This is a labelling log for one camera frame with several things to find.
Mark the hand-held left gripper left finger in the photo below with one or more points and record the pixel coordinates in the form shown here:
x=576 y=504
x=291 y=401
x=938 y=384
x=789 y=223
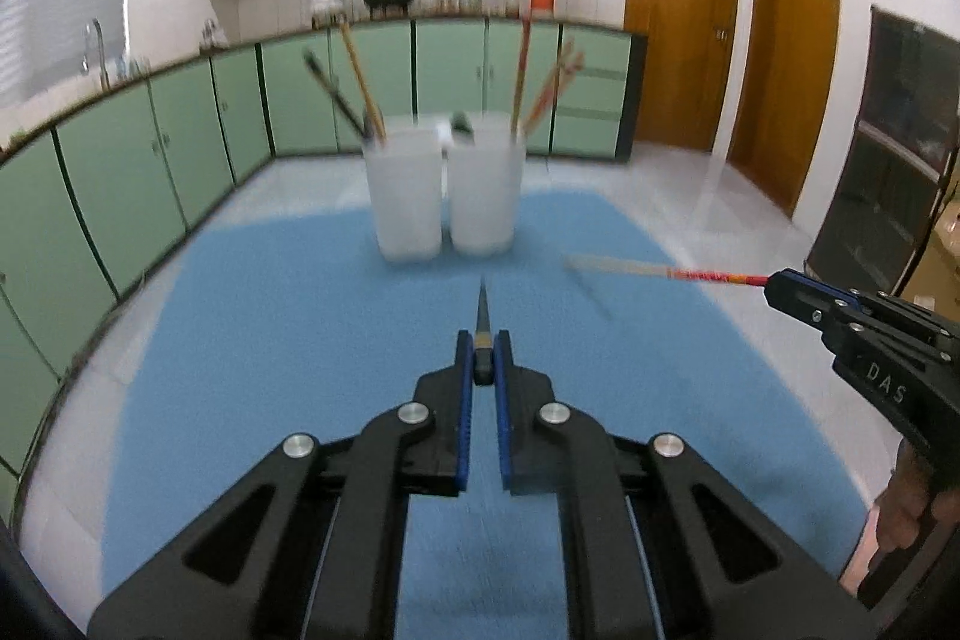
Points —
x=466 y=415

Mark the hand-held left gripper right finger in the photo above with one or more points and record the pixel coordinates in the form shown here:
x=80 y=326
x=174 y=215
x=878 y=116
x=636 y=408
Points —
x=501 y=415

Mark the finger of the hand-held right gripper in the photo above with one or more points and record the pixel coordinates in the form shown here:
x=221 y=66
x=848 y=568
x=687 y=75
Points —
x=802 y=302
x=841 y=294

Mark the black chopstick with silver band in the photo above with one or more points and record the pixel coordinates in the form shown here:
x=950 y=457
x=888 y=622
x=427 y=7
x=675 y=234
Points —
x=334 y=93
x=484 y=340

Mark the red orange striped chopstick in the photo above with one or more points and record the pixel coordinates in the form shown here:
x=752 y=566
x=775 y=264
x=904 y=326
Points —
x=697 y=274
x=568 y=78

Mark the white plastic container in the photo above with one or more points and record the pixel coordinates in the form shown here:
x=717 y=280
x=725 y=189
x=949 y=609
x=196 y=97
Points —
x=405 y=197
x=486 y=197

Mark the red floral wooden chopstick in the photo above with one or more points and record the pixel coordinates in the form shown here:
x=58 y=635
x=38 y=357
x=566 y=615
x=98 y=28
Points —
x=553 y=70
x=521 y=70

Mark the plain wooden chopstick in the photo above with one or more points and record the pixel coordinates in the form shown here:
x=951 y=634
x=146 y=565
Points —
x=360 y=78

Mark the person's right hand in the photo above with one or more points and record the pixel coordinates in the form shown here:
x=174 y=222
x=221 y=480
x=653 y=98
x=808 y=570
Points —
x=904 y=501

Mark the dark glass cabinet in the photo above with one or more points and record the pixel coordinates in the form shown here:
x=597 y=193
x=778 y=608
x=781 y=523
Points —
x=892 y=160

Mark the blue felt mat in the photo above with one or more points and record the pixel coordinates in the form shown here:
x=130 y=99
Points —
x=262 y=347

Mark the wooden single door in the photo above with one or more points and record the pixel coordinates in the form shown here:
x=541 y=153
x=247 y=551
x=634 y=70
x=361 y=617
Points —
x=787 y=55

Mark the dark utensil tip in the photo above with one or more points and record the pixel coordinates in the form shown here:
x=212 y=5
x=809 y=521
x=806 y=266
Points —
x=460 y=124

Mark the green base cabinets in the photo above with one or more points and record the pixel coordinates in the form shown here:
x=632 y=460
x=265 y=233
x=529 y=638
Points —
x=112 y=183

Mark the white cooking pot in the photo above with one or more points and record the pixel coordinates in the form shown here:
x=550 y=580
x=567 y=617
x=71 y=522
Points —
x=328 y=6

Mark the metal faucet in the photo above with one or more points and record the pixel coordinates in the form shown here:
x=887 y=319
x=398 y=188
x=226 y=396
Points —
x=96 y=48

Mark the window blinds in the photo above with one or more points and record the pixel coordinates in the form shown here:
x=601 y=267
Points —
x=60 y=10

